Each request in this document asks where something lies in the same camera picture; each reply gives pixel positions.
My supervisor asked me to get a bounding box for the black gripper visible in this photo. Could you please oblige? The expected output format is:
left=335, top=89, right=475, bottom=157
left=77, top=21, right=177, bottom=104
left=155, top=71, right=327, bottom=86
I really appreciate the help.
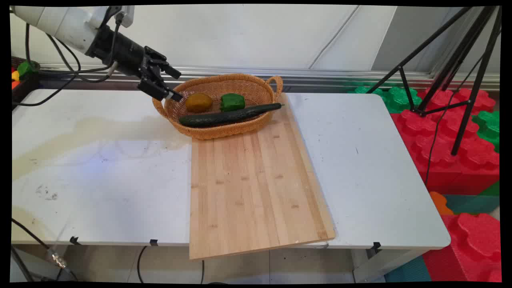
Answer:
left=85, top=25, right=184, bottom=102

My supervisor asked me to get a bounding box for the long dark green cucumber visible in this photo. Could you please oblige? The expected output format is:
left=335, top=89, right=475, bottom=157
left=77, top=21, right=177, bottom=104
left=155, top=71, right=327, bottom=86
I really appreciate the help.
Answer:
left=178, top=103, right=285, bottom=128

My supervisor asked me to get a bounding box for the yellow-brown round fruit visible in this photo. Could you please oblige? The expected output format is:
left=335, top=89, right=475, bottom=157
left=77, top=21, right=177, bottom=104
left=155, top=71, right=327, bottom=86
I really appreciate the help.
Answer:
left=185, top=93, right=214, bottom=113

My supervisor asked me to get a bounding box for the green bell pepper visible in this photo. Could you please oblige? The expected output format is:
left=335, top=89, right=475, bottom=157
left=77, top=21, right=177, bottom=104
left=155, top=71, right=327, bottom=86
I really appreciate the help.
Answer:
left=220, top=93, right=246, bottom=112

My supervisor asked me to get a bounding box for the green toy vegetable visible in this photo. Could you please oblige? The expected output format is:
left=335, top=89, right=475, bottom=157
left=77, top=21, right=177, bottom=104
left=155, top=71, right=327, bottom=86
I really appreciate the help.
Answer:
left=17, top=60, right=41, bottom=80

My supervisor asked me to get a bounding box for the dark toy bin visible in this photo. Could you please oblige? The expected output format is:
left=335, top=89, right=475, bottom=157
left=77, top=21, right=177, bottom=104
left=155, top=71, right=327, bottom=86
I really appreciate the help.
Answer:
left=11, top=56, right=41, bottom=109

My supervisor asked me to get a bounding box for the bamboo cutting board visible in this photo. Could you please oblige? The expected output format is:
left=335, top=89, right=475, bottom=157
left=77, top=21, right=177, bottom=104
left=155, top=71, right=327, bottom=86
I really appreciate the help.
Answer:
left=189, top=93, right=336, bottom=261

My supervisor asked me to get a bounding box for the green foam block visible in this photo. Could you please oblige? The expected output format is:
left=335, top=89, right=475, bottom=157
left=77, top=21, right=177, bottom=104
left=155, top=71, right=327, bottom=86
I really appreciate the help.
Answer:
left=347, top=86, right=423, bottom=114
left=472, top=111, right=500, bottom=153

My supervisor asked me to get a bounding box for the white table leg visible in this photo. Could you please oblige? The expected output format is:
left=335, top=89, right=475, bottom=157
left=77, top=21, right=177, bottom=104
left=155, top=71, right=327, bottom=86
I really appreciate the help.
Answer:
left=352, top=248, right=426, bottom=283

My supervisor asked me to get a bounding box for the large red foam block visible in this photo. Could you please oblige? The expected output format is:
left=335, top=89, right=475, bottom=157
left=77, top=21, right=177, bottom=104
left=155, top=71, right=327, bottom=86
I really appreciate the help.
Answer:
left=390, top=88, right=500, bottom=196

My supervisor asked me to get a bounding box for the black tripod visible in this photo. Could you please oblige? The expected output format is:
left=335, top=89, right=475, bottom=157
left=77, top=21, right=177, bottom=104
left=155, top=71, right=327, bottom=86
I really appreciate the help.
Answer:
left=366, top=6, right=502, bottom=156

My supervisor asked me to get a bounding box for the orange foam piece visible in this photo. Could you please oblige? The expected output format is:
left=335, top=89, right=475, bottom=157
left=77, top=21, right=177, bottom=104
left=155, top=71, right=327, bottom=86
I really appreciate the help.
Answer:
left=429, top=191, right=455, bottom=216

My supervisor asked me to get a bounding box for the teal foam mat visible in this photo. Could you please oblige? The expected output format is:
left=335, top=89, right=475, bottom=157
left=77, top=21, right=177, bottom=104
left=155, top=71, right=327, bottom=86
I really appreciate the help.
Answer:
left=443, top=194, right=500, bottom=215

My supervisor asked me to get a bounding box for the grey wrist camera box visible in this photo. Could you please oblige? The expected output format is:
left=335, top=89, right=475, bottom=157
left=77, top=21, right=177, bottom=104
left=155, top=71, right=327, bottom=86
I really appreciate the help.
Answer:
left=115, top=6, right=135, bottom=28

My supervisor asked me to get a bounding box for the woven wicker basket with handles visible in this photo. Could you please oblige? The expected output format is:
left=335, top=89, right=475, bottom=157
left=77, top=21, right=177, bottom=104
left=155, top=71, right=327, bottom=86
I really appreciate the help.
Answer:
left=152, top=73, right=284, bottom=140

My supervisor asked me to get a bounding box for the aluminium wall rail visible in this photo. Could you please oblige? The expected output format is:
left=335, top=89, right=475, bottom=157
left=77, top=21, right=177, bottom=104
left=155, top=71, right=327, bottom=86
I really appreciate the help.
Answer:
left=39, top=63, right=500, bottom=91

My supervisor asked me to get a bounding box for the cable with metal connector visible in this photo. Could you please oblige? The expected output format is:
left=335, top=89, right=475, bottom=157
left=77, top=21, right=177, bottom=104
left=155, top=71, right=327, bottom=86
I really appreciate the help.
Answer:
left=11, top=218, right=78, bottom=281

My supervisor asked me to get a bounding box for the thick black floor cable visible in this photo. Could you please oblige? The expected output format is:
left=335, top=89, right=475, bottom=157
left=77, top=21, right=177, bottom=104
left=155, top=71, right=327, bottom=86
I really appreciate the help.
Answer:
left=11, top=246, right=33, bottom=282

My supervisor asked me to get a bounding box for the thin black tripod cable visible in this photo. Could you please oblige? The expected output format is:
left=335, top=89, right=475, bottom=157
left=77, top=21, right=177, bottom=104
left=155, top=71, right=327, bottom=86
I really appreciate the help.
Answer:
left=424, top=52, right=485, bottom=187

